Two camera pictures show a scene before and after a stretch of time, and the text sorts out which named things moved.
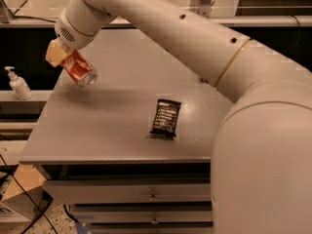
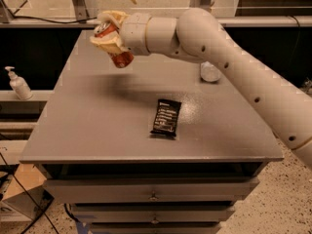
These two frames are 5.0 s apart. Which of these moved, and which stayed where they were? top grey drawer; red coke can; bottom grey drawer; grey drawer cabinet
Moved: red coke can
Stayed: grey drawer cabinet; top grey drawer; bottom grey drawer
